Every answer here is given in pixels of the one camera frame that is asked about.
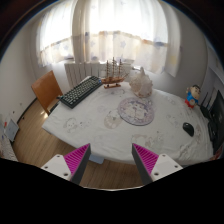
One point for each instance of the black monitor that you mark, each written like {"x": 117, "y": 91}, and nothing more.
{"x": 216, "y": 122}

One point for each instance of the cartoon boy figurine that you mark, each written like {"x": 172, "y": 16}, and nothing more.
{"x": 193, "y": 94}

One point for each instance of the large white conch shell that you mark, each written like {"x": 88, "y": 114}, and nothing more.
{"x": 141, "y": 84}

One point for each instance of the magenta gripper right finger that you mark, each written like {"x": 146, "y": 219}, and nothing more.
{"x": 152, "y": 166}

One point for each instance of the white radiator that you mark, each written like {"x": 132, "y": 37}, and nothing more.
{"x": 77, "y": 72}

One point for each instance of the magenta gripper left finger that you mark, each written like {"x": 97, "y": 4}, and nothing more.
{"x": 71, "y": 166}

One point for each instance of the round patterned mouse pad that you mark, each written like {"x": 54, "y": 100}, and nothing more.
{"x": 136, "y": 111}

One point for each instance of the wooden chair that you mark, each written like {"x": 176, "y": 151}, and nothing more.
{"x": 46, "y": 89}

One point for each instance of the sheer white curtain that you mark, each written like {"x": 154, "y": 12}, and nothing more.
{"x": 143, "y": 33}

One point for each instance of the black computer mouse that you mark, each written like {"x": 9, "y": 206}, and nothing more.
{"x": 188, "y": 128}

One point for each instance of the black keyboard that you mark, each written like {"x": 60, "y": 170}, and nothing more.
{"x": 81, "y": 91}

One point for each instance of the white patterned tablecloth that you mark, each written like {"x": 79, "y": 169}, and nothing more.
{"x": 112, "y": 120}

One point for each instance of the wooden model sailing ship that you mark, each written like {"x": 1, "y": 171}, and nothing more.
{"x": 113, "y": 76}

